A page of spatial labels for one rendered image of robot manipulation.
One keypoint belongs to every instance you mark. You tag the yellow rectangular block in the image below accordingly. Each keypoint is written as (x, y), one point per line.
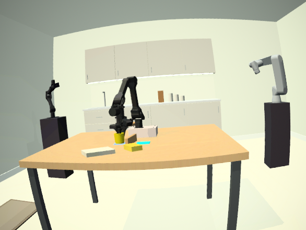
(133, 147)

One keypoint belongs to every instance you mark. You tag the yellow cup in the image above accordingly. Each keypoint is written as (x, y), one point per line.
(119, 138)

